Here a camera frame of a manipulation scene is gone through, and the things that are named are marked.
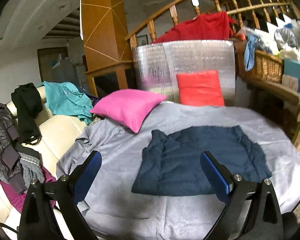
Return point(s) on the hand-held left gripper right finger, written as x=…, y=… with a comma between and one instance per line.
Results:
x=215, y=172

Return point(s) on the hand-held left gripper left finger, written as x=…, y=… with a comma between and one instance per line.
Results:
x=91, y=167

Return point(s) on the navy quilted jacket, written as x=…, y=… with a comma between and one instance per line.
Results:
x=185, y=162

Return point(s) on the grey blanket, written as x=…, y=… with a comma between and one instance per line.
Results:
x=120, y=140

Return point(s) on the cream leather sofa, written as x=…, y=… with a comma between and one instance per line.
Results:
x=57, y=132

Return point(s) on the grey knit garment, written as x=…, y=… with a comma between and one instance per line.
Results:
x=31, y=170

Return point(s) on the pink pillow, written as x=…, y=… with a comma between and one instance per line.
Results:
x=125, y=107

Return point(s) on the teal garment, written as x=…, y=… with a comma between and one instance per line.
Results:
x=65, y=97

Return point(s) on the magenta garment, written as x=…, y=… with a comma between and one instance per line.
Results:
x=15, y=197

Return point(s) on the red pillow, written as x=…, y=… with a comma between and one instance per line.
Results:
x=198, y=88

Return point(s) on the black garment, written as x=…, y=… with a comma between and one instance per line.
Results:
x=27, y=105

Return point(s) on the shiny dark grey jacket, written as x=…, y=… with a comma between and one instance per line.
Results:
x=0, y=130

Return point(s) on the wooden side table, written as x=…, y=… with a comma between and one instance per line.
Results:
x=277, y=90

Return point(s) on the brown door curtain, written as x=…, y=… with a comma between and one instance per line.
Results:
x=43, y=65

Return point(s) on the wicker basket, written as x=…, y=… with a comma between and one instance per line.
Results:
x=262, y=67

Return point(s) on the white cardboard box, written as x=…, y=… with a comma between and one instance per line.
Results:
x=290, y=82

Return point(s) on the silver foil insulation mat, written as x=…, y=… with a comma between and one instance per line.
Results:
x=152, y=65

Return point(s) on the blue cloth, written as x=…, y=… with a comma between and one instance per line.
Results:
x=250, y=52

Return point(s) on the teal cardboard box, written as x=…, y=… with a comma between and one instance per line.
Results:
x=295, y=67

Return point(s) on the white plastic bag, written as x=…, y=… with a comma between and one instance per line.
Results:
x=292, y=53

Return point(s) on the red garment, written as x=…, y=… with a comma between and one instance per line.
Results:
x=200, y=28

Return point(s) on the wooden stair railing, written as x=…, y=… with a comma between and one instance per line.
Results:
x=152, y=30

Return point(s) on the grey plastic bag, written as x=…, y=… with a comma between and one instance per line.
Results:
x=286, y=38

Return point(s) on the framed wall picture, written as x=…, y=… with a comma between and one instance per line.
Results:
x=142, y=40

